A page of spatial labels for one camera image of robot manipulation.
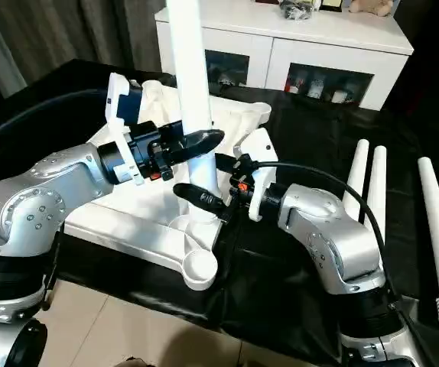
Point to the black work mat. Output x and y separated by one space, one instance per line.
319 122

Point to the beige plush toy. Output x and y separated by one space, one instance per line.
370 7

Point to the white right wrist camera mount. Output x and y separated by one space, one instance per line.
259 149

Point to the white sideboard cabinet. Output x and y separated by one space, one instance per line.
261 46

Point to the small picture frame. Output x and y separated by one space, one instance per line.
332 4

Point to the grey curtain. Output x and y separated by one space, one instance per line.
70 30

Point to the white plastic table top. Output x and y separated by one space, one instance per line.
147 214

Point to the white jar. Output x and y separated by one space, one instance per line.
316 88

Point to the white mug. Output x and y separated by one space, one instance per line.
340 96

